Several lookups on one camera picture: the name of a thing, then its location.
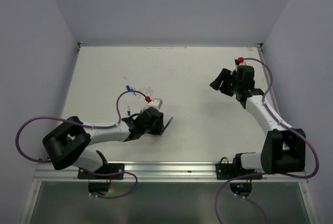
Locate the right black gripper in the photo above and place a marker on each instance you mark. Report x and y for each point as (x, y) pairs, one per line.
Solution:
(224, 75)

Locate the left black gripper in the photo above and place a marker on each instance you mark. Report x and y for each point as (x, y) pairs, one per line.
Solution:
(159, 126)

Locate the blue patterned pen two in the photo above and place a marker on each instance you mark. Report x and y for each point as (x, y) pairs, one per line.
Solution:
(167, 124)

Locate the white marker blue label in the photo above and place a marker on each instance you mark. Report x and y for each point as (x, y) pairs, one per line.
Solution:
(128, 111)

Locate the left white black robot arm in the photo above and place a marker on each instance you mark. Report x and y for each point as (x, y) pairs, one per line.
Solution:
(67, 144)

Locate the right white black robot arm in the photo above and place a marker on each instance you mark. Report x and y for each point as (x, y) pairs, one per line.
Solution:
(283, 150)

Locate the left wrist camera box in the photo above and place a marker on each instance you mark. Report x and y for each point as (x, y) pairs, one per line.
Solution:
(155, 103)

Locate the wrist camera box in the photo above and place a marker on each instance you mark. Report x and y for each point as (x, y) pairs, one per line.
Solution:
(155, 103)
(240, 61)

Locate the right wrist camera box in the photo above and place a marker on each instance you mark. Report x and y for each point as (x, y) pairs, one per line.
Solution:
(240, 61)

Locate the aluminium front rail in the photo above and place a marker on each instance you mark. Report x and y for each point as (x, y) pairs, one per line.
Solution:
(145, 172)

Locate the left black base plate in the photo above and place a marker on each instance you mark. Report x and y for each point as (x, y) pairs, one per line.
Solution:
(114, 170)

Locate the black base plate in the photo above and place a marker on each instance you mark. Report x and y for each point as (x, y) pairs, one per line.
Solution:
(226, 169)
(114, 170)

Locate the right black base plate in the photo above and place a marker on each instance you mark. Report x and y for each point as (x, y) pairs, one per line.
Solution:
(226, 169)

